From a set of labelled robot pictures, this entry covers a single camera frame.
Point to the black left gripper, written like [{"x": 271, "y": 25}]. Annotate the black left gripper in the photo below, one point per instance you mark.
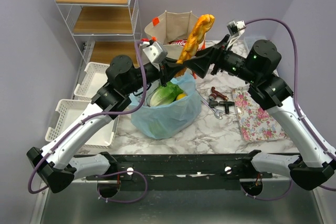
[{"x": 166, "y": 69}]

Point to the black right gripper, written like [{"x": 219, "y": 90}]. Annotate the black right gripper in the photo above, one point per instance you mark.
[{"x": 200, "y": 64}]

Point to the braided golden bread loaf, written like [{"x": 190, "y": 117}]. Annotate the braided golden bread loaf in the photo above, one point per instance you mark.
[{"x": 197, "y": 35}]

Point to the green lettuce leaf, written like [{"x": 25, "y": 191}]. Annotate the green lettuce leaf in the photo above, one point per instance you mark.
[{"x": 165, "y": 95}]

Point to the beige canvas tote bag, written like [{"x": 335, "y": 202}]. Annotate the beige canvas tote bag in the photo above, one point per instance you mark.
[{"x": 172, "y": 26}]

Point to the blue plastic grocery bag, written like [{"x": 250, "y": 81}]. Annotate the blue plastic grocery bag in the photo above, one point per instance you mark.
[{"x": 166, "y": 120}]

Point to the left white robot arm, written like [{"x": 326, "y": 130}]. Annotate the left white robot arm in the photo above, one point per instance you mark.
[{"x": 55, "y": 162}]

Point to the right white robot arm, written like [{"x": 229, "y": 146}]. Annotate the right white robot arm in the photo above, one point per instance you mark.
[{"x": 315, "y": 163}]

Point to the white perforated basket rear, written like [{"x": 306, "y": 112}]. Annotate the white perforated basket rear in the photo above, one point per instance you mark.
[{"x": 94, "y": 78}]

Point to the white perforated basket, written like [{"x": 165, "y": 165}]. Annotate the white perforated basket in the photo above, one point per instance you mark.
[
  {"x": 65, "y": 114},
  {"x": 94, "y": 78}
]

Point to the red white snack packet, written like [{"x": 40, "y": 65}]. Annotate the red white snack packet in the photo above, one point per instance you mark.
[{"x": 180, "y": 42}]

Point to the yellow lemon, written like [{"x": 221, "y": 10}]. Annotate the yellow lemon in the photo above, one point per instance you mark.
[{"x": 181, "y": 96}]

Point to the black pipe tee fitting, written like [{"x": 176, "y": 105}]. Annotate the black pipe tee fitting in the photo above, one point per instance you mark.
[{"x": 225, "y": 104}]

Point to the silver open-end wrench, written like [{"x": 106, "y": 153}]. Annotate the silver open-end wrench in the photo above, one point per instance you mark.
[{"x": 217, "y": 113}]

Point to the clear plastic organizer box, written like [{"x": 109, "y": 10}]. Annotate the clear plastic organizer box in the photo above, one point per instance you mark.
[{"x": 250, "y": 40}]

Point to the white perforated basket front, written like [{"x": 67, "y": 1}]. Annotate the white perforated basket front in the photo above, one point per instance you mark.
[{"x": 65, "y": 114}]

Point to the floral pattern tray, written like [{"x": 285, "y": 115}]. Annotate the floral pattern tray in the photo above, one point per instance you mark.
[{"x": 256, "y": 124}]

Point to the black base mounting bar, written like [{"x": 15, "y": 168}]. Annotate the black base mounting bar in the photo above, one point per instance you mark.
[{"x": 180, "y": 171}]

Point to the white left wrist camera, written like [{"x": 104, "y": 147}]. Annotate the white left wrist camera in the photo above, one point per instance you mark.
[{"x": 153, "y": 52}]

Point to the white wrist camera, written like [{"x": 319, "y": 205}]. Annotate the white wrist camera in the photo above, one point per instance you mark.
[
  {"x": 236, "y": 29},
  {"x": 153, "y": 52}
]

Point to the dark red handled tool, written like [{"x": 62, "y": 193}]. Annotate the dark red handled tool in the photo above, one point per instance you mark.
[{"x": 216, "y": 94}]

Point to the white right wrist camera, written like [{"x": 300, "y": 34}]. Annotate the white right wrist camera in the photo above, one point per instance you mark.
[{"x": 236, "y": 29}]

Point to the white wire shelf rack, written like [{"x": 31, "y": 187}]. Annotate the white wire shelf rack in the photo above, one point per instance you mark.
[{"x": 102, "y": 29}]

